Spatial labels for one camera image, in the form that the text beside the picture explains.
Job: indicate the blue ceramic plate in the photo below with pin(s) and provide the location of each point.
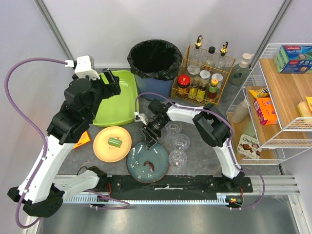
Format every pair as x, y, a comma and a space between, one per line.
147, 165

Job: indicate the orange purple box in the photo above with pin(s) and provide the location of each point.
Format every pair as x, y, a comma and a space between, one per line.
265, 111

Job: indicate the green red sauce bottle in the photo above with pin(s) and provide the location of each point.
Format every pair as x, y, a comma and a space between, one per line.
212, 90

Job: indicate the beige plate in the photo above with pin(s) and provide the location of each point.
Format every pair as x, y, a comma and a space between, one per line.
110, 154

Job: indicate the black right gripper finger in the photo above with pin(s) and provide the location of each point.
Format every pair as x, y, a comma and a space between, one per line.
150, 136
158, 134

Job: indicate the cream pump soap bottle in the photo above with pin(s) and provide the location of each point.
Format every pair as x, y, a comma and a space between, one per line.
241, 70

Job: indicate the white wire shelf rack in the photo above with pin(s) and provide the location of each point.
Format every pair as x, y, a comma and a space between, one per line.
291, 136

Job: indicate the green layered cake slice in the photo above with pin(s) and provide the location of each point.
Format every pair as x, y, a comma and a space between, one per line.
114, 142

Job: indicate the black cap glass bottle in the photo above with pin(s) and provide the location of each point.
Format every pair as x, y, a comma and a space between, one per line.
210, 61

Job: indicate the red sausage piece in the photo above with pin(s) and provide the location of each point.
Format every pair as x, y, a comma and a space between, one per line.
150, 164

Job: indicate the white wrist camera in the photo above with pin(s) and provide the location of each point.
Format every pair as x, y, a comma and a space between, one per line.
141, 117
83, 67

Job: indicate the silver lid spice jar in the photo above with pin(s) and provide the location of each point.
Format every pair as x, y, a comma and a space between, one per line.
193, 71

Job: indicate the black mounting base plate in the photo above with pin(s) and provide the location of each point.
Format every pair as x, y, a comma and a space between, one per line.
214, 184

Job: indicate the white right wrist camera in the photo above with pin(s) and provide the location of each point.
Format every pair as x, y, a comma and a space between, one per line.
141, 117

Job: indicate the green plastic basin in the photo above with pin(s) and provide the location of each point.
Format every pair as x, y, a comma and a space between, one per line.
119, 110

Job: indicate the chocolate cookie box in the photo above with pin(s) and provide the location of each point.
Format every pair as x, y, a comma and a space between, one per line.
248, 146

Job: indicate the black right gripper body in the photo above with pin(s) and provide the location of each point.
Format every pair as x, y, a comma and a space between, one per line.
149, 131

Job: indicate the blue trash bin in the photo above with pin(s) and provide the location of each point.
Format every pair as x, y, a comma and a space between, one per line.
161, 87

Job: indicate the black trash bag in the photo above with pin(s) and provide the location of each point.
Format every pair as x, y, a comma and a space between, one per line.
155, 59

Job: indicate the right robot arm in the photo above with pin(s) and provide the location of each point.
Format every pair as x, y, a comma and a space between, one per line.
212, 126

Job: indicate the small brown bottle tan cap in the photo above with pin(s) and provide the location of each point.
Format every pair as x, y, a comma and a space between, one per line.
194, 87

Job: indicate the yellow wire basket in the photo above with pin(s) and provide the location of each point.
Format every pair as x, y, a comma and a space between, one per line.
221, 75

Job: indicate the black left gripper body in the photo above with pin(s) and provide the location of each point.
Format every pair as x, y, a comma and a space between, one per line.
107, 83

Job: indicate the yellow snack bag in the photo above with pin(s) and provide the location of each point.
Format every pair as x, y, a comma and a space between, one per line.
259, 93

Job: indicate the clear glass cup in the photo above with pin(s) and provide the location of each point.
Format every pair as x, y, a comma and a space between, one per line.
173, 128
181, 142
177, 159

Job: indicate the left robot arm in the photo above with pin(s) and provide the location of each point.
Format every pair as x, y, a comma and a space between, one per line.
38, 194

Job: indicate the yellow sponge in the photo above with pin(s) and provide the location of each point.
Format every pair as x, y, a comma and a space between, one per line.
305, 108

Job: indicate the red lid sauce jar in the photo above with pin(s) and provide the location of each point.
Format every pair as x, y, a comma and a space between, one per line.
183, 83

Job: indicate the glass oil bottle gold spout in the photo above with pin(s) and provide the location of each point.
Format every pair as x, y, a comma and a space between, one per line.
221, 61

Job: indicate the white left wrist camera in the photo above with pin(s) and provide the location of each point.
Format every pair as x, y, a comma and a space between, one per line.
83, 67

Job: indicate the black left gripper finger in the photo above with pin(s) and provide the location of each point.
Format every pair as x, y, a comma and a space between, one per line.
109, 76
113, 86

